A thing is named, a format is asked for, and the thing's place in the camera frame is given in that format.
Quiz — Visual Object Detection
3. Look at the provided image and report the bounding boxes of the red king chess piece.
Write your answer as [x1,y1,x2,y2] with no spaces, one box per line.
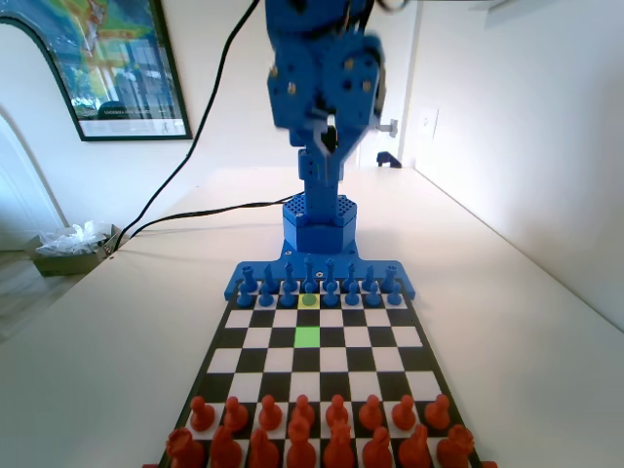
[285,416,319,468]

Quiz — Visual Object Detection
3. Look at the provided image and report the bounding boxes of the black base cable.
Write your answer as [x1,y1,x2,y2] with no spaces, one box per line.
[116,194,296,243]

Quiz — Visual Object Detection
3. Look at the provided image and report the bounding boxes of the red rook chess piece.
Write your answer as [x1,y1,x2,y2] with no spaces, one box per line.
[435,423,477,468]
[165,427,206,468]

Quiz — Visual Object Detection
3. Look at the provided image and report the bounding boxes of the clear plastic wrap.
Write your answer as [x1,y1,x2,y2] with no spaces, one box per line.
[36,219,111,257]

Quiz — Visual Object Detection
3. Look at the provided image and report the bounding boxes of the cardboard box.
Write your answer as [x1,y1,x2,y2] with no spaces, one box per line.
[26,223,123,278]

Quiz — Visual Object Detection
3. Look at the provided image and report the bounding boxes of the white door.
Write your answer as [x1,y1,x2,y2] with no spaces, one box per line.
[358,0,420,170]

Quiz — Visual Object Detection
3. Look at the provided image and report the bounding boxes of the red queen chess piece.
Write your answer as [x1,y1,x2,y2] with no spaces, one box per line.
[322,421,356,468]

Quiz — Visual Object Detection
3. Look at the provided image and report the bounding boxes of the black and white chessboard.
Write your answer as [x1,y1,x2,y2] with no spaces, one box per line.
[155,282,485,468]

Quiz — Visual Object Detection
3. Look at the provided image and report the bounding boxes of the black framed poster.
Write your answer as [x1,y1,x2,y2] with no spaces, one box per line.
[0,0,194,143]

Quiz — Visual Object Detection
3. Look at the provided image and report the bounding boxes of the red knight chess piece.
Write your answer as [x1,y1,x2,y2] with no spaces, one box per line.
[398,423,434,468]
[209,424,244,468]

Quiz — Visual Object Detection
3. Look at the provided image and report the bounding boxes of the black camera cable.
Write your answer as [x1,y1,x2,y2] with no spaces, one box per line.
[109,0,262,254]

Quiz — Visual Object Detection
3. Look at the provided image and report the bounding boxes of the group of blue chess pieces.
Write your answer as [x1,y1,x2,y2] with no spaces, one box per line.
[222,249,419,302]

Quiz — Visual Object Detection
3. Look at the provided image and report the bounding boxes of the red chess pawn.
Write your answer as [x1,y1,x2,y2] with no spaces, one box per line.
[358,394,384,433]
[256,394,283,433]
[423,393,451,431]
[291,394,317,425]
[391,394,416,432]
[222,397,250,434]
[188,395,215,433]
[325,394,350,428]

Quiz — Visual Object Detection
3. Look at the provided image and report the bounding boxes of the red chess pieces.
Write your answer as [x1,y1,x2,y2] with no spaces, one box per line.
[140,459,499,468]

